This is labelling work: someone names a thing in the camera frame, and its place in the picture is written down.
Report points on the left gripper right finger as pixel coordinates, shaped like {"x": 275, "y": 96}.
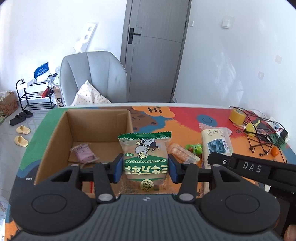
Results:
{"x": 188, "y": 176}

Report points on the finger of the right gripper das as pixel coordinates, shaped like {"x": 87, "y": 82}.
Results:
{"x": 275, "y": 174}

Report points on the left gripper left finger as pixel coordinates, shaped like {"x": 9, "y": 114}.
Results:
{"x": 102, "y": 175}

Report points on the green candy packet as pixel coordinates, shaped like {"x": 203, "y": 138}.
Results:
{"x": 195, "y": 149}

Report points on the green mushroom snack packet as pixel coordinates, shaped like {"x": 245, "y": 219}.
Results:
{"x": 145, "y": 161}

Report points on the grey room door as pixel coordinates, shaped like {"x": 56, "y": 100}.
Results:
{"x": 153, "y": 61}

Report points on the orange biscuit packet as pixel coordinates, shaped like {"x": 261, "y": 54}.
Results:
{"x": 182, "y": 154}

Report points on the orange tangerine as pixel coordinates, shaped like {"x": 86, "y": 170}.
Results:
{"x": 275, "y": 151}

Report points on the pink snack packet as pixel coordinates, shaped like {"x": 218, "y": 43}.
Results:
{"x": 84, "y": 154}

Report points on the black charger plug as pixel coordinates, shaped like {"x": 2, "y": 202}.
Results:
{"x": 284, "y": 134}

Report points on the cream sandwich cake packet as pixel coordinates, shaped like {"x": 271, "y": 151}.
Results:
{"x": 215, "y": 140}

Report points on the white power strip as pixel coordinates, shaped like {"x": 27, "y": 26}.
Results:
{"x": 277, "y": 127}

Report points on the colourful cartoon table mat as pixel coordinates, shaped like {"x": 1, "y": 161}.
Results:
{"x": 227, "y": 206}

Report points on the yellow plastic toy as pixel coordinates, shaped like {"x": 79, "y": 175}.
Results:
{"x": 251, "y": 127}

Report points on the yellow tape roll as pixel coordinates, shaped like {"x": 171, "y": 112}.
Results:
{"x": 237, "y": 116}

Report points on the dotted cream cushion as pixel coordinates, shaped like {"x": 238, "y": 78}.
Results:
{"x": 87, "y": 95}

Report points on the SF paper bag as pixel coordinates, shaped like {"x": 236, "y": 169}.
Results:
{"x": 58, "y": 96}

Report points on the yellow slipper near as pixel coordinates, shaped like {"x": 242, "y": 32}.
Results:
{"x": 21, "y": 141}

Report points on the yellow slipper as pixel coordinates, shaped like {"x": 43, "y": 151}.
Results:
{"x": 23, "y": 130}
{"x": 21, "y": 141}

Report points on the yellow slipper far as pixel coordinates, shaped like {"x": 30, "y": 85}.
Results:
{"x": 23, "y": 130}

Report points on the black metal shoe rack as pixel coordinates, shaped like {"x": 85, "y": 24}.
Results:
{"x": 34, "y": 96}

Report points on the grey upholstered armchair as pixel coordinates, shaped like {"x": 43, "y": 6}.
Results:
{"x": 103, "y": 71}

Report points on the black slipper pair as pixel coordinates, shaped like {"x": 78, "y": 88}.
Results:
{"x": 21, "y": 117}

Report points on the blue plastic bag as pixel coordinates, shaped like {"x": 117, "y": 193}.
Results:
{"x": 44, "y": 68}

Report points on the white foam board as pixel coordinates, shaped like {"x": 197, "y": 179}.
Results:
{"x": 82, "y": 44}

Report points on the black wire rack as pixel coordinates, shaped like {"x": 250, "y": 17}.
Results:
{"x": 265, "y": 137}

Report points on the black door handle lock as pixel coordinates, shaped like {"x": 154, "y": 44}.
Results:
{"x": 131, "y": 35}

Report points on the white wall switch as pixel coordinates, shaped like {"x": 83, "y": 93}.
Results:
{"x": 225, "y": 24}

